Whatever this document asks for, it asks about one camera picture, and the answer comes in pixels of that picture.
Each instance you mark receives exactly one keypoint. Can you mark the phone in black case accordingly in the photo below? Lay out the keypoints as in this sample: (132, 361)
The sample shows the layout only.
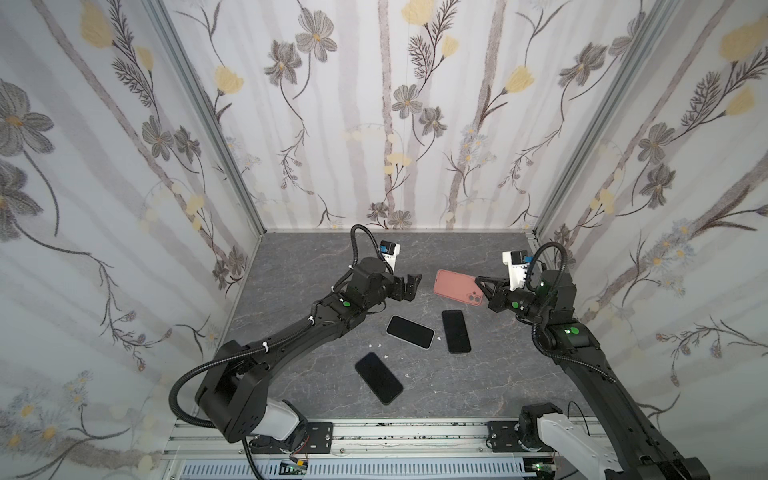
(378, 377)

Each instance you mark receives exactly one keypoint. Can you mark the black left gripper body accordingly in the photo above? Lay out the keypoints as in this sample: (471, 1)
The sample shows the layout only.
(398, 288)

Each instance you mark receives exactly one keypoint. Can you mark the pink phone case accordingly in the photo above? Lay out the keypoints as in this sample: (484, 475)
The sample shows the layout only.
(459, 287)

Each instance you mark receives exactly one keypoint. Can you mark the white perforated cable duct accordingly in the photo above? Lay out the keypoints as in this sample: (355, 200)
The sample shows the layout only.
(398, 468)

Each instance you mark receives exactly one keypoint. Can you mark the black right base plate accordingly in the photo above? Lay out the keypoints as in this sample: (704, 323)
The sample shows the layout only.
(502, 436)

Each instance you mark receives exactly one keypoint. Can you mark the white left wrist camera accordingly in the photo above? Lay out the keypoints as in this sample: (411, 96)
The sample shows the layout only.
(389, 252)

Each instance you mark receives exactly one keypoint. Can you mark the phone in white case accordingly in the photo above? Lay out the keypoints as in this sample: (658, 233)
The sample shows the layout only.
(410, 332)

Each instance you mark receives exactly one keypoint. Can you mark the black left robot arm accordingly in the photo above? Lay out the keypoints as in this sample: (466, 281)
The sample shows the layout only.
(234, 389)

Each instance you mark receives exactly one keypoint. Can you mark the aluminium mounting rail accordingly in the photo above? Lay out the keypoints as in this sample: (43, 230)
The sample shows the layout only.
(196, 453)

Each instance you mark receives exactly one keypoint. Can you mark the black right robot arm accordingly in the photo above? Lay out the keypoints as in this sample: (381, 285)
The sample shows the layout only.
(637, 448)

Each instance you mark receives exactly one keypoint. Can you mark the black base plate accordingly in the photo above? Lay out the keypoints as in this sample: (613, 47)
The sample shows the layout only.
(502, 436)
(319, 436)

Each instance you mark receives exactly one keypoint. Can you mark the black smartphone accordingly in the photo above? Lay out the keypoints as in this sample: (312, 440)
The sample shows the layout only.
(456, 332)

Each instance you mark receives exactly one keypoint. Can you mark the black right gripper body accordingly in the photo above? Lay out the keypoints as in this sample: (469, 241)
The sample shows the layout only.
(501, 297)

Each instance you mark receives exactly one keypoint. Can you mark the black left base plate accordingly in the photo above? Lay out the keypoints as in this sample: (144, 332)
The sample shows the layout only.
(319, 436)

